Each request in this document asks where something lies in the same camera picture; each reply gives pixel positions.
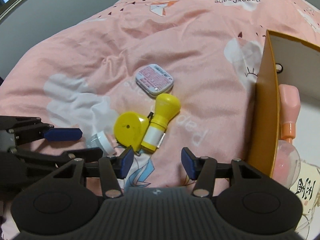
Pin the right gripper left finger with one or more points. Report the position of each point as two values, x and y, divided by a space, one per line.
126 160

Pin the pink printed bed blanket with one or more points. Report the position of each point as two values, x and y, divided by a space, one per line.
84 77

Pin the pink bottle orange cap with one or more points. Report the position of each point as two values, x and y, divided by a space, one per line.
289 111

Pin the clear globe with pink ball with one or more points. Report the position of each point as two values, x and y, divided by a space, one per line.
287 164

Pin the yellow tape measure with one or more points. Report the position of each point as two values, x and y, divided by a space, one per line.
130 128

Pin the yellow round-head stamp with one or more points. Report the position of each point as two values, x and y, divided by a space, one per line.
167 107

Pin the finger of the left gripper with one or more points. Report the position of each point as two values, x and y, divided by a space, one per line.
63 134
88 154

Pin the orange cardboard box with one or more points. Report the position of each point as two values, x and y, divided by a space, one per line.
291 61

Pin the white drawstring pouch with calligraphy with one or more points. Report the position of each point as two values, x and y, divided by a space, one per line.
306 188

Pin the square tin with pink label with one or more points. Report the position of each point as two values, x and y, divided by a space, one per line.
154 80

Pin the small grey cream jar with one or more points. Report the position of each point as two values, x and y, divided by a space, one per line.
100 140

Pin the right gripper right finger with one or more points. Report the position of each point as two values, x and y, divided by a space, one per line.
190 163

